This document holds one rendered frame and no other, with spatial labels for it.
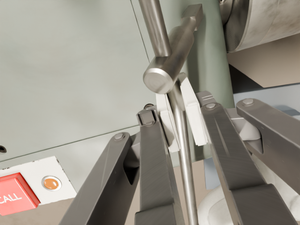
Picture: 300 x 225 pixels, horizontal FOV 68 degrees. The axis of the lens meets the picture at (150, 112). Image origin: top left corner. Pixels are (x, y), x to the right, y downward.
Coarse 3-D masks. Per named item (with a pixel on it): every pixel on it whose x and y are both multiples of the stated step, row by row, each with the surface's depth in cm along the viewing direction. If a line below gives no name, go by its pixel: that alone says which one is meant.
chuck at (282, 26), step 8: (280, 0) 26; (288, 0) 26; (296, 0) 26; (280, 8) 26; (288, 8) 27; (296, 8) 27; (280, 16) 28; (288, 16) 28; (296, 16) 28; (272, 24) 29; (280, 24) 29; (288, 24) 29; (296, 24) 30; (272, 32) 31; (280, 32) 31; (288, 32) 32; (296, 32) 33; (264, 40) 33; (272, 40) 35
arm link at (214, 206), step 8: (216, 192) 74; (208, 200) 74; (216, 200) 72; (224, 200) 69; (200, 208) 75; (208, 208) 72; (216, 208) 69; (224, 208) 67; (200, 216) 73; (208, 216) 71; (216, 216) 68; (224, 216) 65; (200, 224) 73; (208, 224) 70; (216, 224) 67; (224, 224) 64; (232, 224) 62
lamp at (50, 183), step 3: (45, 180) 31; (48, 180) 31; (51, 180) 31; (54, 180) 31; (45, 183) 31; (48, 183) 31; (51, 183) 31; (54, 183) 31; (57, 183) 31; (48, 186) 32; (51, 186) 32; (54, 186) 32; (57, 186) 32
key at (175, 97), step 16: (144, 0) 13; (144, 16) 14; (160, 16) 13; (160, 32) 14; (160, 48) 15; (176, 80) 17; (176, 96) 17; (176, 112) 19; (176, 128) 20; (192, 176) 22; (192, 192) 23; (192, 208) 24; (192, 224) 26
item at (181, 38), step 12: (192, 12) 20; (180, 24) 19; (192, 24) 19; (168, 36) 17; (180, 36) 17; (192, 36) 18; (180, 48) 16; (156, 60) 15; (168, 60) 15; (180, 60) 16; (144, 72) 15; (156, 72) 14; (168, 72) 14; (156, 84) 15; (168, 84) 15
